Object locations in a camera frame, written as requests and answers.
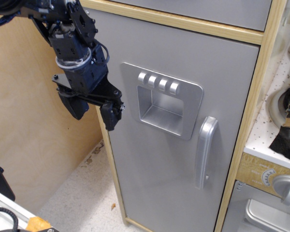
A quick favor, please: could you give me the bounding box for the grey oven door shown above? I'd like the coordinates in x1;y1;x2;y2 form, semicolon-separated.
222;181;290;232

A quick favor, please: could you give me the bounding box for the aluminium rail base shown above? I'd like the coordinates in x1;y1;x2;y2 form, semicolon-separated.
0;193;35;232

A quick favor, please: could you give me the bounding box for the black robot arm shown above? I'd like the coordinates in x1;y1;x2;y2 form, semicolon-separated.
0;0;124;131

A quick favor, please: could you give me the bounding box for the silver oven door handle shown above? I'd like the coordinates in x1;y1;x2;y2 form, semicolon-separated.
245;199;290;232

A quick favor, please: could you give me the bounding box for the black box at left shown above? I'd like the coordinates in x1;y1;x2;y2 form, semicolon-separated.
0;167;15;201

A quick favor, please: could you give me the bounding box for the orange tape scrap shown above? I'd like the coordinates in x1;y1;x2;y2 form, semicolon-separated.
26;217;52;232

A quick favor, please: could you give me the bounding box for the silver ice dispenser panel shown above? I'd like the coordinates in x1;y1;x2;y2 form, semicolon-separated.
120;62;203;140

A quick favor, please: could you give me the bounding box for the white speckled stove top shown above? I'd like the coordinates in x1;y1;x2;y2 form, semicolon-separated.
244;36;290;169

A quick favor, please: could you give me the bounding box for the grey fridge door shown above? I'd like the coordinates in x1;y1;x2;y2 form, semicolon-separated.
90;10;259;232

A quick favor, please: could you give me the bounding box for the silver oven knob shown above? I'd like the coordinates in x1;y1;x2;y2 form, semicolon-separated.
272;174;290;206

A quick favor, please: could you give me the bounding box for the silver fridge door handle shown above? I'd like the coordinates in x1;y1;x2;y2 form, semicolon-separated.
194;116;218;189

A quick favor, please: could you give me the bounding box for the grey freezer door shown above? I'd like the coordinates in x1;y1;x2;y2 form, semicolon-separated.
119;0;272;31

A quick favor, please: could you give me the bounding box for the black braided cable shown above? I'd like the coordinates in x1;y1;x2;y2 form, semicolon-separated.
0;206;19;232

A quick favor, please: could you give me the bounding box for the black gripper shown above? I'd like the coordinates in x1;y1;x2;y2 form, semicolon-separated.
52;61;124;131

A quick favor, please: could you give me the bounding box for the wooden toy kitchen frame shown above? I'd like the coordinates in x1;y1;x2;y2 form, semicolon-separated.
82;0;290;232

